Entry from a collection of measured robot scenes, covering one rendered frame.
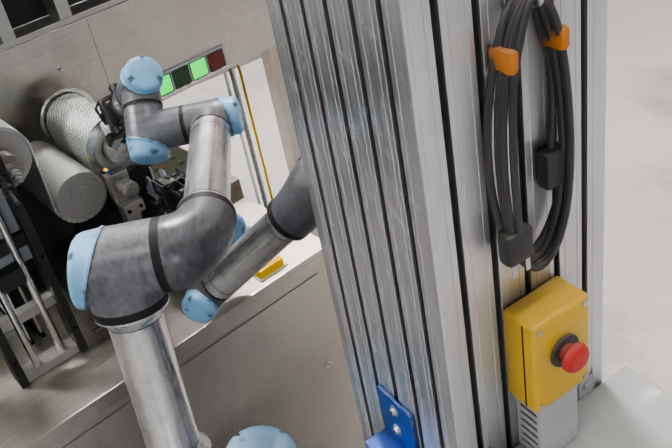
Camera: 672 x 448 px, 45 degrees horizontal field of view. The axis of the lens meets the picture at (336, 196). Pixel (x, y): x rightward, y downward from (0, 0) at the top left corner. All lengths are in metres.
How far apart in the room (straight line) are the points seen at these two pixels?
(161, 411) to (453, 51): 0.81
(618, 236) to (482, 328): 2.54
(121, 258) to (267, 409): 1.05
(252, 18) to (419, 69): 1.78
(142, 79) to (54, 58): 0.65
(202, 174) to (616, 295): 2.11
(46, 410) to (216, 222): 0.76
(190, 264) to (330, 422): 1.26
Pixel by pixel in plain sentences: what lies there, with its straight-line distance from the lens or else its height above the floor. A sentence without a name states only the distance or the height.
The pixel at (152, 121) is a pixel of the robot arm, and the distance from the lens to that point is 1.56.
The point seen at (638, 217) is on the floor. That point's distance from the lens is 3.56.
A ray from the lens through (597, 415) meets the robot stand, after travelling 1.14.
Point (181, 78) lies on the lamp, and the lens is 2.37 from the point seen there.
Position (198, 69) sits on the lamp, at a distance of 2.39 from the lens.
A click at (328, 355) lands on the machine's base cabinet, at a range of 2.24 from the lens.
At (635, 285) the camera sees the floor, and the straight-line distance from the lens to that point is 3.22.
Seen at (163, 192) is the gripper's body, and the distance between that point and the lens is 1.91.
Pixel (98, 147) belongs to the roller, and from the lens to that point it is 1.91.
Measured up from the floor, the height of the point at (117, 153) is 1.24.
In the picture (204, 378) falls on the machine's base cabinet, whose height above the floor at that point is 0.74.
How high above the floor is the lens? 2.09
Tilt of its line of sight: 33 degrees down
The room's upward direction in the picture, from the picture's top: 11 degrees counter-clockwise
